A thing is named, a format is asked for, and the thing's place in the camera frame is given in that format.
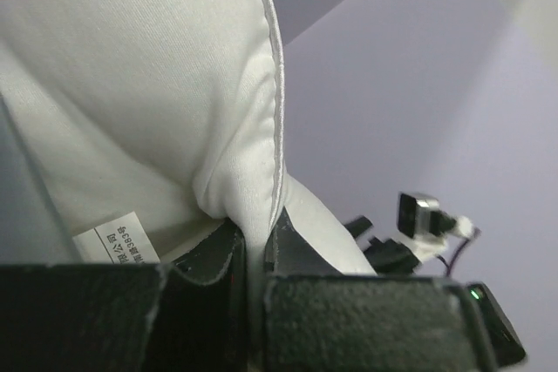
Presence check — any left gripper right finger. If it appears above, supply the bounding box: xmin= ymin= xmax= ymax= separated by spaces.
xmin=262 ymin=212 xmax=497 ymax=371

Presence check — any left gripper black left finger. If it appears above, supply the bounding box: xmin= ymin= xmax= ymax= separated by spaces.
xmin=1 ymin=221 xmax=248 ymax=371

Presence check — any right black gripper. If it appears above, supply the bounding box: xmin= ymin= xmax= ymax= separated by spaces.
xmin=344 ymin=216 xmax=526 ymax=366

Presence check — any white pillow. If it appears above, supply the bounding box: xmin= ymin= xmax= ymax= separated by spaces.
xmin=1 ymin=0 xmax=371 ymax=274

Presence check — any grey satin pillowcase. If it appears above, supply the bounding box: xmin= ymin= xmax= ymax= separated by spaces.
xmin=1 ymin=103 xmax=82 ymax=265

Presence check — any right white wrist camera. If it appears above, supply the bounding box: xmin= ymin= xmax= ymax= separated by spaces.
xmin=396 ymin=192 xmax=477 ymax=262

